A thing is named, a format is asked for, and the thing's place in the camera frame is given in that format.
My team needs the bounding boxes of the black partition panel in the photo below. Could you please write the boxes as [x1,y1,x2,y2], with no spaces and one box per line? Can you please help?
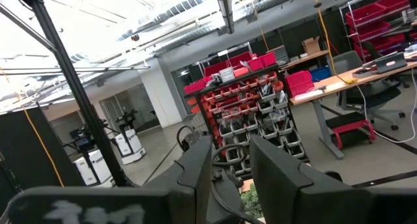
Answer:
[0,106,86,215]

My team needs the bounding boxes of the white mobile robot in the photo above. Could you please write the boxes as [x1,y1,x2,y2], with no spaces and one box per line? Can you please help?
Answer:
[63,119,115,188]
[112,109,147,165]

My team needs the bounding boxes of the yellow cable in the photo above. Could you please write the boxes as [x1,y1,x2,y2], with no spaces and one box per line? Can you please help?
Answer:
[22,108,65,188]
[311,0,358,85]

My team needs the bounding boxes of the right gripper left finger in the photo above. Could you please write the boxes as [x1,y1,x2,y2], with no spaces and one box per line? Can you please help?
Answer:
[6,135,215,224]

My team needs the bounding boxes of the grey black office chair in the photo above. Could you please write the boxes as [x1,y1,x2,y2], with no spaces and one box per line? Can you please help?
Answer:
[330,50,408,131]

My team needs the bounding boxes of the black aluminium rig frame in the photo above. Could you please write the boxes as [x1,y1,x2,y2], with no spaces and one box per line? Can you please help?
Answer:
[0,0,137,189]

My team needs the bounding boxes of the red step stool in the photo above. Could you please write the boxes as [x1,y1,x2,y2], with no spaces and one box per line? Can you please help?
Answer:
[325,112,377,150]

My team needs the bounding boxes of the wire shelf red bins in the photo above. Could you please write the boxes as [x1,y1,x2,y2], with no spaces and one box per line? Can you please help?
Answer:
[338,0,417,62]

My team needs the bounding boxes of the wooden desk grey legs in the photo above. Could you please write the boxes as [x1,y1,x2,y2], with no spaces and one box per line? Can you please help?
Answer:
[289,59,417,160]

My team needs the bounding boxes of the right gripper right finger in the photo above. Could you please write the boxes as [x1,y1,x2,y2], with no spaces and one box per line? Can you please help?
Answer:
[248,133,417,224]

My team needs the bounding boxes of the red bin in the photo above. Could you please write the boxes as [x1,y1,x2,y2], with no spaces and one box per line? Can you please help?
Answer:
[284,70,315,98]

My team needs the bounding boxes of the green artificial plant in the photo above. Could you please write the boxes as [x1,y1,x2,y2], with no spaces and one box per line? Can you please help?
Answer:
[240,183,263,220]

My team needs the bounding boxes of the grey device case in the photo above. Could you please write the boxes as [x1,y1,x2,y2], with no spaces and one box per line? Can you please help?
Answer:
[351,51,409,79]

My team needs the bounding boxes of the blue bin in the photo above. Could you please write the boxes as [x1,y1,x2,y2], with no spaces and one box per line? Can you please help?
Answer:
[309,66,332,83]

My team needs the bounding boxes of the cardboard box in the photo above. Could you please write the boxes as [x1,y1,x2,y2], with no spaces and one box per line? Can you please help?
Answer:
[301,36,323,55]

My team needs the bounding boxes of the red grey bin rack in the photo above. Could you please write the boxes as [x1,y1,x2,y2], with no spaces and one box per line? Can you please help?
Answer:
[182,51,309,173]

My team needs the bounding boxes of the white cable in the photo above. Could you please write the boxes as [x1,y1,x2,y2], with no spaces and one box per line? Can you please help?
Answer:
[356,66,417,144]

